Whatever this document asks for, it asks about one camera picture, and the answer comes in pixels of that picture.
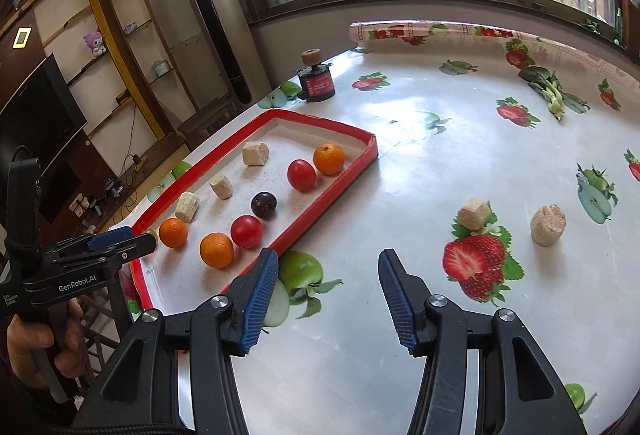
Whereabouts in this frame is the fruit-print tablecloth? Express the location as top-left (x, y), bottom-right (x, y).
top-left (127, 20), bottom-right (640, 435)

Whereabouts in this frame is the red-rimmed white tray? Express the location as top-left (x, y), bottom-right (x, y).
top-left (129, 109), bottom-right (378, 313)

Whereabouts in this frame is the wall shelf unit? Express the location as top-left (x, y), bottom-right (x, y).
top-left (30, 0), bottom-right (201, 141)

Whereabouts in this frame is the wooden stool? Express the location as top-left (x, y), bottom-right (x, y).
top-left (177, 98), bottom-right (236, 148)

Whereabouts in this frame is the dark purple plum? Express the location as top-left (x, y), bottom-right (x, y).
top-left (250, 192), bottom-right (278, 219)

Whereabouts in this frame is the orange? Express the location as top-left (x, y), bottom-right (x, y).
top-left (159, 217), bottom-right (189, 248)
top-left (199, 232), bottom-right (235, 270)
top-left (313, 142), bottom-right (346, 176)

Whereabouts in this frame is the black motor with cork roller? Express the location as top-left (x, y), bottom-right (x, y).
top-left (295, 48), bottom-right (337, 104)

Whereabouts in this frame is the red tomato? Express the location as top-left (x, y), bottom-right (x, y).
top-left (230, 214), bottom-right (265, 249)
top-left (286, 158), bottom-right (317, 193)

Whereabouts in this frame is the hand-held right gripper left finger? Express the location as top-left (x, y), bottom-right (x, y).
top-left (80, 247), bottom-right (280, 435)

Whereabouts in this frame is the green bok choy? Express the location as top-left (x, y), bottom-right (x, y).
top-left (518, 65), bottom-right (591, 121)

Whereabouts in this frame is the purple plush toy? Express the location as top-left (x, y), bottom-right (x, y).
top-left (83, 31), bottom-right (107, 56)

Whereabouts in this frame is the person's left hand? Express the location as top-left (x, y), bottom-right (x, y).
top-left (5, 297), bottom-right (86, 388)

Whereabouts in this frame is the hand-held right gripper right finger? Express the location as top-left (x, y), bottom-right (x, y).
top-left (377, 248), bottom-right (588, 435)

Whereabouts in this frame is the beige crumbly block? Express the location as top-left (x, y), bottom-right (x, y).
top-left (209, 175), bottom-right (233, 201)
top-left (242, 141), bottom-right (270, 167)
top-left (457, 198), bottom-right (493, 231)
top-left (530, 205), bottom-right (567, 247)
top-left (174, 192), bottom-right (201, 223)

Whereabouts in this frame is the wooden television cabinet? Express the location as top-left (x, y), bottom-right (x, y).
top-left (65, 125), bottom-right (193, 236)

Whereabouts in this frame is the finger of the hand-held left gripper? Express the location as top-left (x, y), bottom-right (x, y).
top-left (50, 232), bottom-right (157, 271)
top-left (42, 226), bottom-right (134, 261)

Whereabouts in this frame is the black television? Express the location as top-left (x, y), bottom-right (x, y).
top-left (0, 54), bottom-right (88, 223)

